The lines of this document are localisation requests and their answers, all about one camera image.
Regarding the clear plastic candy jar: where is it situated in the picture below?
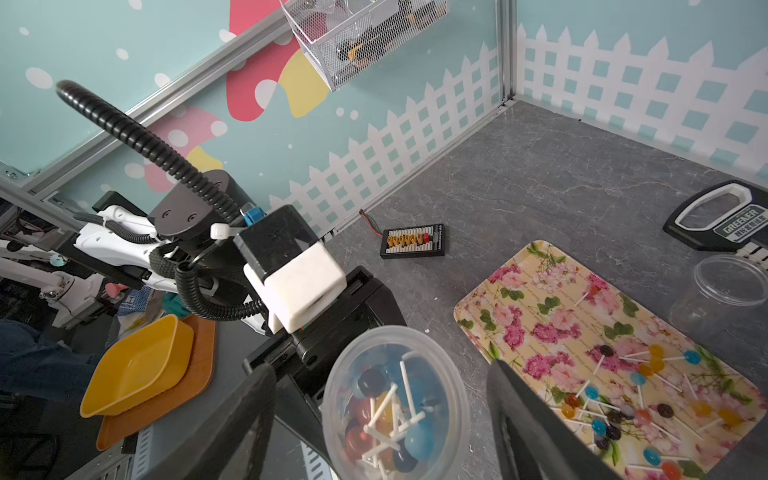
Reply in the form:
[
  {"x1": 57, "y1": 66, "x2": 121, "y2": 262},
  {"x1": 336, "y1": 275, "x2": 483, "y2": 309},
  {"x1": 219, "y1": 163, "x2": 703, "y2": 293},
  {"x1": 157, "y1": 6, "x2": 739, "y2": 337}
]
[{"x1": 668, "y1": 254, "x2": 767, "y2": 344}]

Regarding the yellow plastic scoop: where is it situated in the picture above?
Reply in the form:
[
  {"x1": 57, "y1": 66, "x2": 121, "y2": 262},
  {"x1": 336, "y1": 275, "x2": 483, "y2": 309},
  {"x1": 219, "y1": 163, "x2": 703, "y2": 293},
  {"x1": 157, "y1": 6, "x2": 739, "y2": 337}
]
[{"x1": 79, "y1": 315, "x2": 195, "y2": 418}]

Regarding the small black connector board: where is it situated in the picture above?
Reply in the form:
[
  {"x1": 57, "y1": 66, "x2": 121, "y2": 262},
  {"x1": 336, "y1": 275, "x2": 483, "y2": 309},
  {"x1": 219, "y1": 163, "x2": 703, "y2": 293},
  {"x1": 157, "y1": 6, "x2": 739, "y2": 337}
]
[{"x1": 379, "y1": 223, "x2": 447, "y2": 260}]

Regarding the white wire wall basket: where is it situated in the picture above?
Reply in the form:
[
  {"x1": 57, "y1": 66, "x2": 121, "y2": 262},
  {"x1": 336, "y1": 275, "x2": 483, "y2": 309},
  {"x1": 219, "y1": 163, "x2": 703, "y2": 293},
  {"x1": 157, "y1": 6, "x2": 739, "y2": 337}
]
[{"x1": 279, "y1": 0, "x2": 449, "y2": 91}]

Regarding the orange flat tray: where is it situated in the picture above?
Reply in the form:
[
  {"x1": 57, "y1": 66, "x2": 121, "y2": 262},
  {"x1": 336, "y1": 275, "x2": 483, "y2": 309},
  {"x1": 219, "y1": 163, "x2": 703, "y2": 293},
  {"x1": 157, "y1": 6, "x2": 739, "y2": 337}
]
[{"x1": 80, "y1": 315, "x2": 216, "y2": 451}]

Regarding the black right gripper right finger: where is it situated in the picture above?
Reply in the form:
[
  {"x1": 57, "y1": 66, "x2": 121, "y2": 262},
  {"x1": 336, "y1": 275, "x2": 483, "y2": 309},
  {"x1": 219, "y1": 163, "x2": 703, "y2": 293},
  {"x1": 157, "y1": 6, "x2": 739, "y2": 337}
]
[{"x1": 486, "y1": 360, "x2": 618, "y2": 479}]

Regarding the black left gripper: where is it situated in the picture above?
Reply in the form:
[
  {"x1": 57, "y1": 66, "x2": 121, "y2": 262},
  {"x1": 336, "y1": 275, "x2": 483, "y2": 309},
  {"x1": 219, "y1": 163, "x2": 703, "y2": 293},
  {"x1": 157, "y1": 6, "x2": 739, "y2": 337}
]
[{"x1": 244, "y1": 266, "x2": 406, "y2": 420}]

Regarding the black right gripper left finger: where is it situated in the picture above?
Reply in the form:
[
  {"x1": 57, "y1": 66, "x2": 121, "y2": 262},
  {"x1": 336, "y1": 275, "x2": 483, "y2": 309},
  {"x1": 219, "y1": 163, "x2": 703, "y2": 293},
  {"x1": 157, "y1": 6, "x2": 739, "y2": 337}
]
[{"x1": 144, "y1": 364, "x2": 277, "y2": 479}]

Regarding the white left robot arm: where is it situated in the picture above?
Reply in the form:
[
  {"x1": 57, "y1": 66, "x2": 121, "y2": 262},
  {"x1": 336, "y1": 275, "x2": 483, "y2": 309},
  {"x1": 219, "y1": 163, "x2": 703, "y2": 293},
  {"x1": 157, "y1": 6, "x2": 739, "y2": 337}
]
[{"x1": 56, "y1": 80, "x2": 404, "y2": 397}]

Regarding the floral rectangular tray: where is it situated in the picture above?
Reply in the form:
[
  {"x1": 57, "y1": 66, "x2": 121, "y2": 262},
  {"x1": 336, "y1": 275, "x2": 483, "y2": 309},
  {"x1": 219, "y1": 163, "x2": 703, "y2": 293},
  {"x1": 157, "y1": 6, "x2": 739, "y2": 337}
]
[{"x1": 454, "y1": 240, "x2": 767, "y2": 479}]

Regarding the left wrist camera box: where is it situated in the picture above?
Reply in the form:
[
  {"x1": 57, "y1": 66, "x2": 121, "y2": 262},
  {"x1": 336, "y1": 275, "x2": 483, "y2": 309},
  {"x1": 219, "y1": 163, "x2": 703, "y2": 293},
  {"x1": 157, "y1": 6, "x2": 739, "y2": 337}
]
[{"x1": 234, "y1": 205, "x2": 347, "y2": 334}]

